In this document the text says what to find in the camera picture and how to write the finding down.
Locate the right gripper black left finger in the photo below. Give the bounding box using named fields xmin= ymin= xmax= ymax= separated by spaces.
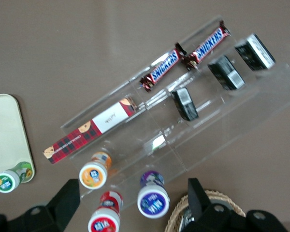
xmin=19 ymin=178 xmax=81 ymax=232

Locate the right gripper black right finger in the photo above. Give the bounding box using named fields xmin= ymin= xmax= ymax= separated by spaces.
xmin=183 ymin=177 xmax=233 ymax=232

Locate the beige plastic tray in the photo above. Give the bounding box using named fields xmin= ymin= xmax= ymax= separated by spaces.
xmin=0 ymin=93 xmax=36 ymax=188

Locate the foil food container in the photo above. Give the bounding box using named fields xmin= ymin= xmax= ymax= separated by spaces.
xmin=180 ymin=207 xmax=196 ymax=232

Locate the oval wicker basket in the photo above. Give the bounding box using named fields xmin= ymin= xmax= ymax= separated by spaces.
xmin=164 ymin=189 xmax=247 ymax=232

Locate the orange yogurt bottle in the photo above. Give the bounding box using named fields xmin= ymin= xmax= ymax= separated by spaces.
xmin=79 ymin=151 xmax=113 ymax=189

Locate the red yogurt bottle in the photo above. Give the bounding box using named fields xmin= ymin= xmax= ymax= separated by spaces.
xmin=87 ymin=190 xmax=123 ymax=232

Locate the purple yogurt bottle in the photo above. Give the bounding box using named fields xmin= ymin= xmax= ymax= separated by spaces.
xmin=137 ymin=170 xmax=171 ymax=219

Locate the green yogurt bottle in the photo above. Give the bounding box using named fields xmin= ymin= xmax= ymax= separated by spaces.
xmin=0 ymin=161 xmax=34 ymax=194

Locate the red plaid cookie box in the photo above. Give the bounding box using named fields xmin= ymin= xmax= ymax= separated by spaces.
xmin=43 ymin=96 xmax=137 ymax=165

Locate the clear acrylic tiered stand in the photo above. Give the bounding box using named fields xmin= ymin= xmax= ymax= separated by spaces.
xmin=59 ymin=14 xmax=290 ymax=211

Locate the small black box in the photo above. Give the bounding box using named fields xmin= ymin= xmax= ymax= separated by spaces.
xmin=171 ymin=87 xmax=199 ymax=121
xmin=207 ymin=55 xmax=246 ymax=91
xmin=234 ymin=33 xmax=276 ymax=72

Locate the Snickers bar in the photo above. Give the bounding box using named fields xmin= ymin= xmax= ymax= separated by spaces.
xmin=139 ymin=43 xmax=187 ymax=93
xmin=181 ymin=20 xmax=232 ymax=72

